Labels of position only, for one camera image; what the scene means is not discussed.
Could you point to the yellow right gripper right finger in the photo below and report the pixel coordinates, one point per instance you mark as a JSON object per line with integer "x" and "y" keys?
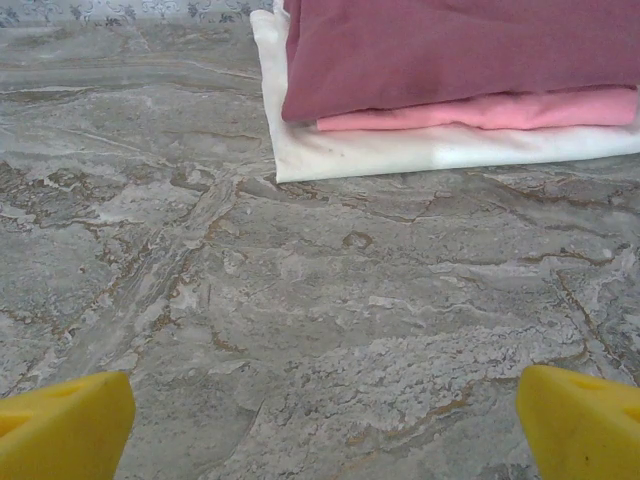
{"x": 580, "y": 430}

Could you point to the pink folded t-shirt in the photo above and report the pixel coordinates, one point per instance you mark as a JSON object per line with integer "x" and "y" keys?
{"x": 500, "y": 115}

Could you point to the maroon folded t-shirt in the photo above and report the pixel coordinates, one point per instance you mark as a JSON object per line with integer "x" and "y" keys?
{"x": 450, "y": 55}

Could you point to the stack of folded cloths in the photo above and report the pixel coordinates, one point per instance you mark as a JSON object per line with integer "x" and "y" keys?
{"x": 380, "y": 152}

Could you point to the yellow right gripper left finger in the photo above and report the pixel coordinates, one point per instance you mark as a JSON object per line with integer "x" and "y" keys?
{"x": 65, "y": 430}

